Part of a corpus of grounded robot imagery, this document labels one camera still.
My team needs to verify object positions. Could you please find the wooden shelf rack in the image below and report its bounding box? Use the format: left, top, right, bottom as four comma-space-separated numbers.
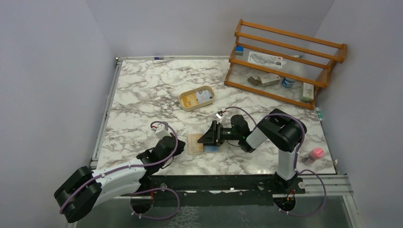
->
224, 19, 347, 109

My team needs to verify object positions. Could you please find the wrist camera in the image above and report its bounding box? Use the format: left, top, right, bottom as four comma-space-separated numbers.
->
216, 109, 226, 124
152, 123, 171, 140

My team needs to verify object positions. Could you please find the green white tube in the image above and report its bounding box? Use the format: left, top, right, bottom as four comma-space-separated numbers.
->
315, 107, 323, 121

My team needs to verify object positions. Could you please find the green white small box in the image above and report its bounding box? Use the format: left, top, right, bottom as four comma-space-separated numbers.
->
300, 83, 314, 102

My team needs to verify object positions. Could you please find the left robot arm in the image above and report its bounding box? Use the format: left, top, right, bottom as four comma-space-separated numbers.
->
54, 136, 186, 223

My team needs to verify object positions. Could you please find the pink object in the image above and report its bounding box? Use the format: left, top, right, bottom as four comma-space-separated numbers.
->
303, 147, 325, 165

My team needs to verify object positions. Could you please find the blue white bottle cap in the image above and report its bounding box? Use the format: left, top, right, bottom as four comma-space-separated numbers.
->
281, 77, 295, 88

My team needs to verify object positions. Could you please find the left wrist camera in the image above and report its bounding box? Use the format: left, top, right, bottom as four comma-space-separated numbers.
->
152, 123, 171, 140

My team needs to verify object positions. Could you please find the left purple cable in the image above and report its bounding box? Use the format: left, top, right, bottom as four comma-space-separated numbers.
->
59, 121, 181, 220

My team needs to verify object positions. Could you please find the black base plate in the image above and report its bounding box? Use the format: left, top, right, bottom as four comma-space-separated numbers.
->
126, 174, 305, 206

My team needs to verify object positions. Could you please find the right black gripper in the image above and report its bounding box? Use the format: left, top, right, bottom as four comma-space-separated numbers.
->
198, 120, 241, 146

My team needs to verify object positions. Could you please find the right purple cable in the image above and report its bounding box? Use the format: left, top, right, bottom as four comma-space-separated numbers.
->
224, 106, 328, 219

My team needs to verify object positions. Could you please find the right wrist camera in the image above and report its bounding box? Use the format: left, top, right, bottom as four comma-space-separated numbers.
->
216, 109, 226, 124

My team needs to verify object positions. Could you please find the orange card in tray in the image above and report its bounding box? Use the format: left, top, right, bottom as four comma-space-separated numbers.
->
182, 95, 199, 108

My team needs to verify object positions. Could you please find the clear packet with red label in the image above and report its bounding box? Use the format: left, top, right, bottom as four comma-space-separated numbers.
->
248, 51, 287, 69

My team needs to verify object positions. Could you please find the white black card in tray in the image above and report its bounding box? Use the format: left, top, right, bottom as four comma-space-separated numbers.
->
195, 90, 213, 104

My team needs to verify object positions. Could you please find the purple cable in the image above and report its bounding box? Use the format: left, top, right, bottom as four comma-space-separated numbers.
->
224, 106, 328, 219
59, 121, 181, 220

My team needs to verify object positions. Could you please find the beige oval tray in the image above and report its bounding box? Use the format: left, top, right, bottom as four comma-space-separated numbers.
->
179, 85, 215, 112

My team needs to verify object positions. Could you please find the brown small object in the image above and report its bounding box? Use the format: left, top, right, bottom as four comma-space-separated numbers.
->
247, 77, 260, 86

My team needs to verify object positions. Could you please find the blue white small box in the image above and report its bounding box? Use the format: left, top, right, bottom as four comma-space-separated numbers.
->
234, 46, 244, 56

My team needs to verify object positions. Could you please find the grey box with red label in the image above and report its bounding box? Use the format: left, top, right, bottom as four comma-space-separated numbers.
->
258, 73, 280, 86

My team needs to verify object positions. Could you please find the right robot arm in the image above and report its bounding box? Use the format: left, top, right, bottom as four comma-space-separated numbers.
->
197, 109, 307, 193

